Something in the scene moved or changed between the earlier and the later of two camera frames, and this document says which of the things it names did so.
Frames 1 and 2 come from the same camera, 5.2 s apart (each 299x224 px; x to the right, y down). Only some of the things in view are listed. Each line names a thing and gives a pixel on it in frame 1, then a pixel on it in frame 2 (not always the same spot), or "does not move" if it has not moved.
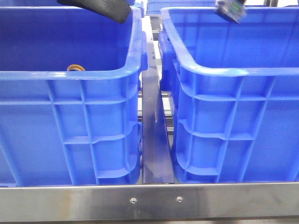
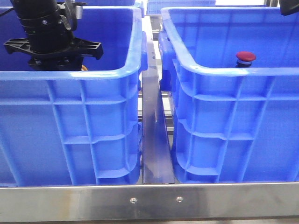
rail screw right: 179,199 does not move
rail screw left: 133,200 does not move
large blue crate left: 70,109 does not move
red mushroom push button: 235,9 to 244,59
